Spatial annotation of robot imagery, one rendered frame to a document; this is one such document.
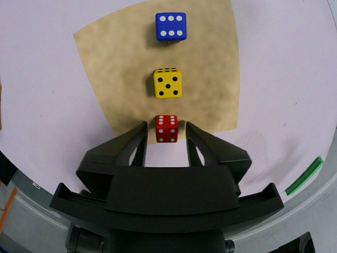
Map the yellow die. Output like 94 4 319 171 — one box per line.
153 68 182 99

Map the tan mottled mat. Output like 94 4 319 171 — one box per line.
73 0 240 145

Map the red die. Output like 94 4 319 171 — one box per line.
155 115 178 143

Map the blue die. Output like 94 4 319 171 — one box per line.
155 13 187 41

